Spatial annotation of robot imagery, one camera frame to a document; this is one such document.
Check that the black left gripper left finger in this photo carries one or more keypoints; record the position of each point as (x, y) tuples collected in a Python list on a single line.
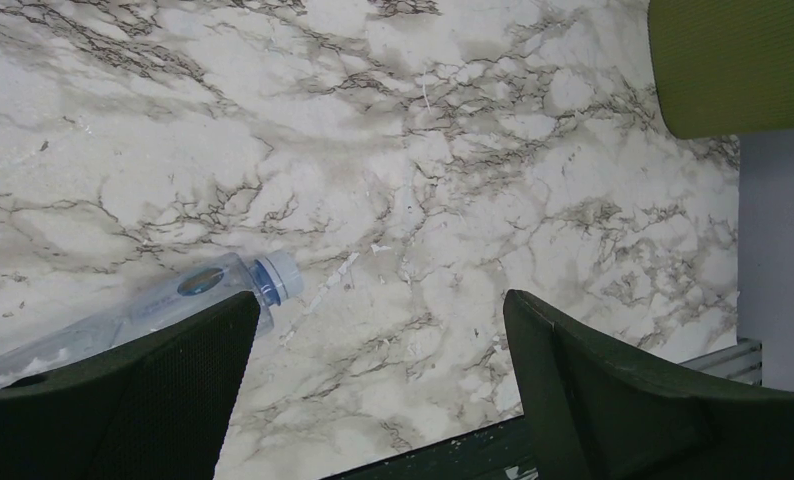
[(155, 408)]

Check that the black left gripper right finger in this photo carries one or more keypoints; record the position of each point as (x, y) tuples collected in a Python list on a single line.
[(599, 408)]

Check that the clear bottle pale blue cap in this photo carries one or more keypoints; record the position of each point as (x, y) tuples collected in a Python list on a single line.
[(273, 278)]

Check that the green mesh waste bin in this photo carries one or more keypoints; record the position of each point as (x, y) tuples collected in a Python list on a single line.
[(723, 67)]

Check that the aluminium table frame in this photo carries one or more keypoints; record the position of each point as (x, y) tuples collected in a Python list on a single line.
[(740, 363)]

